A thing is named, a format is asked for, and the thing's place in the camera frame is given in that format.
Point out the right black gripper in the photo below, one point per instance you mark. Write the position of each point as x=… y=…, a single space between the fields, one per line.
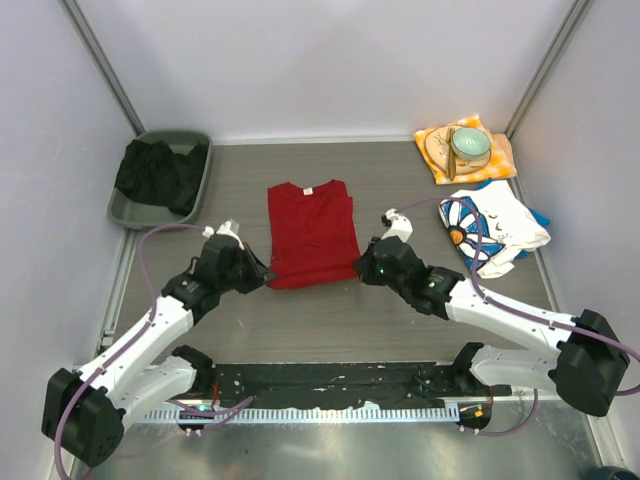
x=365 y=267

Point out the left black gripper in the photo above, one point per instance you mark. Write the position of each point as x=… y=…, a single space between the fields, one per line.
x=259 y=273

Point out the red t-shirt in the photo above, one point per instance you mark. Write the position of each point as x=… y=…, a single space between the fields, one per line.
x=313 y=237

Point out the white daisy print t-shirt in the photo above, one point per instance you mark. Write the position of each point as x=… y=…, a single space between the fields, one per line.
x=464 y=225

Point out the grey plastic bin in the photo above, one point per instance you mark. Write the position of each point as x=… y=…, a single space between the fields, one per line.
x=139 y=216

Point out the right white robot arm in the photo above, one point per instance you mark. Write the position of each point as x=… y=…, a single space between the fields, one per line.
x=577 y=357

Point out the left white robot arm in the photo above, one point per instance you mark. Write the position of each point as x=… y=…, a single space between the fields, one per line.
x=88 y=411

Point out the wooden chopsticks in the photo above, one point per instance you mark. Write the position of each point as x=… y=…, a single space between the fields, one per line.
x=451 y=162

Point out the beige plate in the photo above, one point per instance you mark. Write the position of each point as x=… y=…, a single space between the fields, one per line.
x=436 y=149

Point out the light green bowl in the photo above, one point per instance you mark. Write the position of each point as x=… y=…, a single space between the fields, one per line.
x=470 y=143

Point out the black t-shirt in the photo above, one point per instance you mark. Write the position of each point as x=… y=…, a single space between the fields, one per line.
x=153 y=174

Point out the orange checkered cloth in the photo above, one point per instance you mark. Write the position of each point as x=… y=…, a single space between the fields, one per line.
x=501 y=164

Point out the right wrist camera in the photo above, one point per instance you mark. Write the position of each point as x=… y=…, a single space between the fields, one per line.
x=397 y=224

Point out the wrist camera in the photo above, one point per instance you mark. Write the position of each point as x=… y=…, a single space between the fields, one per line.
x=229 y=228
x=397 y=224

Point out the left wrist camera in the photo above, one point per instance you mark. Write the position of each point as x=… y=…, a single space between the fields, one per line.
x=229 y=228

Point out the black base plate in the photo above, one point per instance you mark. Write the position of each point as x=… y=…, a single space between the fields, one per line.
x=338 y=386

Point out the white slotted cable duct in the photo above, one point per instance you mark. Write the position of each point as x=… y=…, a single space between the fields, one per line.
x=368 y=413

